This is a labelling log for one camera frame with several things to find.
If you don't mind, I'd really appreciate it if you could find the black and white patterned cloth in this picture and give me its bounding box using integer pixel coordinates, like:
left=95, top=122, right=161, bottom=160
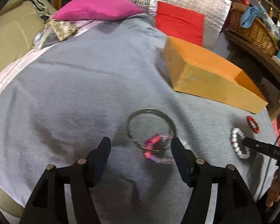
left=29, top=0, right=52, bottom=24

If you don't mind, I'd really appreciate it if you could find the wicker basket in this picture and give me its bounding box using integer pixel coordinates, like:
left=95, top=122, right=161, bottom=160
left=227, top=7, right=280, bottom=57

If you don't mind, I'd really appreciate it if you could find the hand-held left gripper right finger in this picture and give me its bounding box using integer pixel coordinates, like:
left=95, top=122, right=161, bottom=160
left=170, top=136, right=264, bottom=224

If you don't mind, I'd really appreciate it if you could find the magenta pillow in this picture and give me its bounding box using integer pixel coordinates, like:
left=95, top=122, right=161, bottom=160
left=52, top=0, right=144, bottom=21

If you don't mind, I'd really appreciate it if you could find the person's right hand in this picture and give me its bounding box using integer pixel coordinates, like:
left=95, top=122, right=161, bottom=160
left=265, top=168, right=280, bottom=208

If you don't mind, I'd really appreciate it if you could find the red bead bracelet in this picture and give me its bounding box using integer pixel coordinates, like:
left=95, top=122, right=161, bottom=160
left=246, top=115, right=260, bottom=134

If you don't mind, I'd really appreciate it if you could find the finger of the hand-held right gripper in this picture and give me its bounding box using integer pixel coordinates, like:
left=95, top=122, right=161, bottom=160
left=243, top=136, right=280, bottom=163

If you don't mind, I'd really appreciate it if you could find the gold patterned pouch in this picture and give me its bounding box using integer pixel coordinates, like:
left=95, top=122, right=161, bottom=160
left=48, top=19, right=79, bottom=41

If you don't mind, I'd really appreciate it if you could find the beige sofa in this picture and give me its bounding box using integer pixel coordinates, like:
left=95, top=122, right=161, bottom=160
left=0, top=0, right=57, bottom=81

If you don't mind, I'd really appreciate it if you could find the silver bangle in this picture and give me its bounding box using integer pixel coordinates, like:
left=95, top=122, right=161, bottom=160
left=127, top=108, right=177, bottom=151

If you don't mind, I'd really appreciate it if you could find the grey blanket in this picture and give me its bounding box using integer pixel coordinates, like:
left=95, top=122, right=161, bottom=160
left=0, top=13, right=280, bottom=224

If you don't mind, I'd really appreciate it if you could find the small red pillow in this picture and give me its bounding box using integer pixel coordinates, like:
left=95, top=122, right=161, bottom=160
left=155, top=1, right=205, bottom=46

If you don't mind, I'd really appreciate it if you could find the blue cloth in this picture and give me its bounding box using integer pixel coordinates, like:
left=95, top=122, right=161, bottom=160
left=240, top=5, right=265, bottom=27

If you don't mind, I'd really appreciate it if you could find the orange cardboard box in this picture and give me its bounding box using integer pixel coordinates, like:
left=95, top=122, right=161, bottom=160
left=163, top=36, right=269, bottom=115

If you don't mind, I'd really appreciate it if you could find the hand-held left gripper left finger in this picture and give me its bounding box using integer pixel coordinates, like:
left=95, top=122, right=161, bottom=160
left=19, top=136, right=112, bottom=224

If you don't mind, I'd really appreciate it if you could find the wooden bench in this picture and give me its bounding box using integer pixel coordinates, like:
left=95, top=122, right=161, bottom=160
left=224, top=29, right=280, bottom=119

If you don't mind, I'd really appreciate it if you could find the pink crystal bracelet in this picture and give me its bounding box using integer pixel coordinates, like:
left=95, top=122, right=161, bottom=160
left=142, top=133, right=178, bottom=165

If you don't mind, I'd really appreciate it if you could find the white bead bracelet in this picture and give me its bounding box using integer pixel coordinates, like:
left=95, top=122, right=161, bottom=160
left=230, top=128, right=251, bottom=159

